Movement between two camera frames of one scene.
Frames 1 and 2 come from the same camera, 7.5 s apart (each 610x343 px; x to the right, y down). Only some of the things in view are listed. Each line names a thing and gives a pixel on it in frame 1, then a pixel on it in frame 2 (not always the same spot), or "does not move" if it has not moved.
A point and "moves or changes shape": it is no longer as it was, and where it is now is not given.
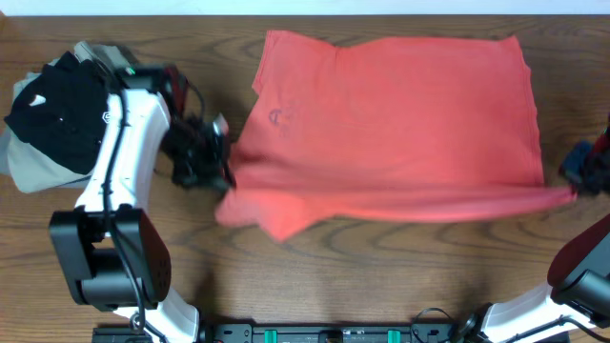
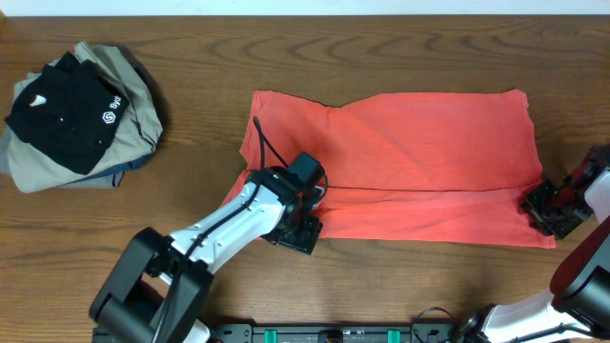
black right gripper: x=572 y=169 -> x=531 y=205
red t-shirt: x=441 y=128 moves or changes shape
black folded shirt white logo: x=68 y=128 does not move
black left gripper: x=214 y=173 -> x=308 y=241
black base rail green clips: x=329 y=332 does not move
